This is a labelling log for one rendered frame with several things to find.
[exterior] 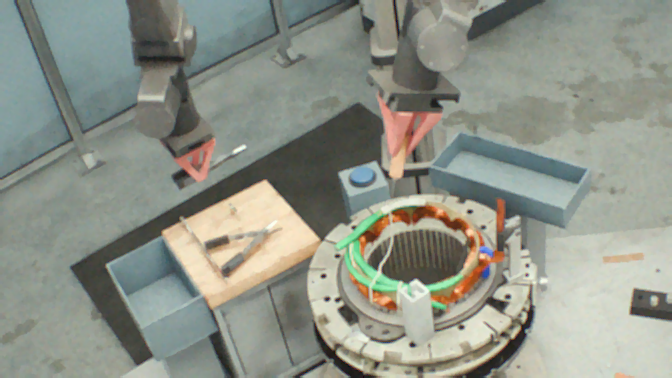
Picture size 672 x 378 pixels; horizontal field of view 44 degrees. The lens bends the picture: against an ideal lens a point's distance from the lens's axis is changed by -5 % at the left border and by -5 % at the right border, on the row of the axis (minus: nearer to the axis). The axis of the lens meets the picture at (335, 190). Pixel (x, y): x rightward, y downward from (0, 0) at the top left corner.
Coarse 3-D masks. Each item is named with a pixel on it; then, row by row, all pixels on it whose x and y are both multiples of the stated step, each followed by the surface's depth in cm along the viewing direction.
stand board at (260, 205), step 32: (256, 192) 145; (192, 224) 141; (224, 224) 140; (256, 224) 139; (288, 224) 138; (192, 256) 136; (224, 256) 134; (256, 256) 133; (288, 256) 132; (224, 288) 129
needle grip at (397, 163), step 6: (402, 144) 107; (402, 150) 107; (396, 156) 107; (402, 156) 107; (396, 162) 108; (402, 162) 108; (390, 168) 109; (396, 168) 108; (402, 168) 108; (390, 174) 109; (396, 174) 108
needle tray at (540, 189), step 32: (448, 160) 148; (480, 160) 148; (512, 160) 146; (544, 160) 141; (480, 192) 140; (512, 192) 135; (544, 192) 140; (576, 192) 133; (544, 224) 148; (544, 256) 154
